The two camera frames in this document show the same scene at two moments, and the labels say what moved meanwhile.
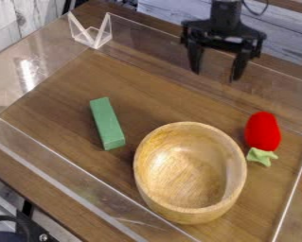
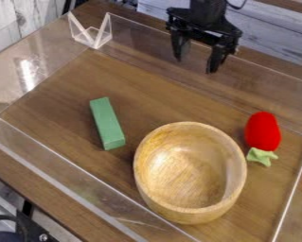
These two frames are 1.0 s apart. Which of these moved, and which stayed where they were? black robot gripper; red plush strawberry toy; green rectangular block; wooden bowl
Moved: black robot gripper
Stayed: red plush strawberry toy; green rectangular block; wooden bowl
